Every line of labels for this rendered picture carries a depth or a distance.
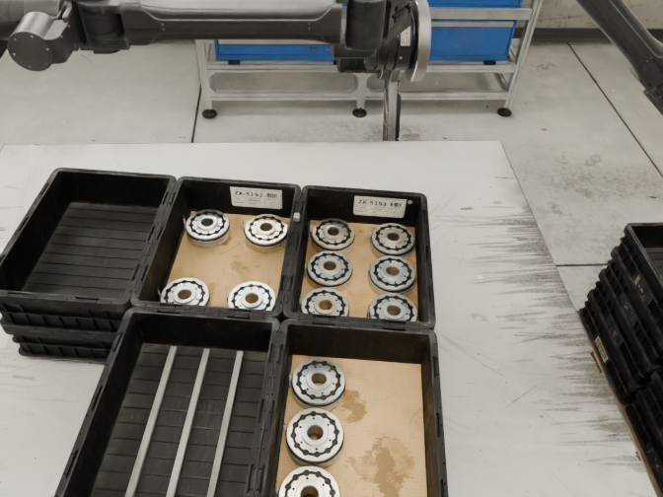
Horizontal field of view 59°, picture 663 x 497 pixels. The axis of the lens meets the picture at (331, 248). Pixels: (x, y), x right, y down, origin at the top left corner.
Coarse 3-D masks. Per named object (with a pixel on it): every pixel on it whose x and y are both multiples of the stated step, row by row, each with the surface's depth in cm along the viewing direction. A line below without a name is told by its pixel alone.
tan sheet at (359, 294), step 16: (352, 224) 146; (368, 224) 147; (368, 240) 143; (352, 256) 139; (368, 256) 139; (304, 272) 135; (352, 272) 135; (304, 288) 131; (352, 288) 132; (368, 288) 132; (416, 288) 133; (352, 304) 129; (368, 304) 129; (416, 304) 130
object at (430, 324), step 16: (304, 192) 139; (352, 192) 140; (368, 192) 140; (384, 192) 140; (400, 192) 140; (416, 192) 140; (304, 208) 135; (288, 288) 118; (432, 288) 120; (288, 304) 115; (432, 304) 117; (336, 320) 113; (352, 320) 113; (368, 320) 113; (384, 320) 114; (400, 320) 114; (432, 320) 114
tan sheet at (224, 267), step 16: (240, 224) 145; (288, 224) 145; (240, 240) 141; (192, 256) 137; (208, 256) 137; (224, 256) 137; (240, 256) 137; (256, 256) 137; (272, 256) 138; (176, 272) 133; (192, 272) 133; (208, 272) 134; (224, 272) 134; (240, 272) 134; (256, 272) 134; (272, 272) 134; (208, 288) 130; (224, 288) 130; (272, 288) 131; (224, 304) 127
